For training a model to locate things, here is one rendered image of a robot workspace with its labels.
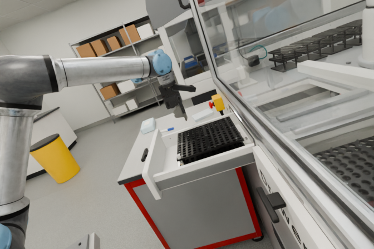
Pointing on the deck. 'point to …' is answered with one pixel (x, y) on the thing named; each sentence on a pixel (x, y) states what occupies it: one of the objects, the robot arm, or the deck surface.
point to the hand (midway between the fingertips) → (186, 116)
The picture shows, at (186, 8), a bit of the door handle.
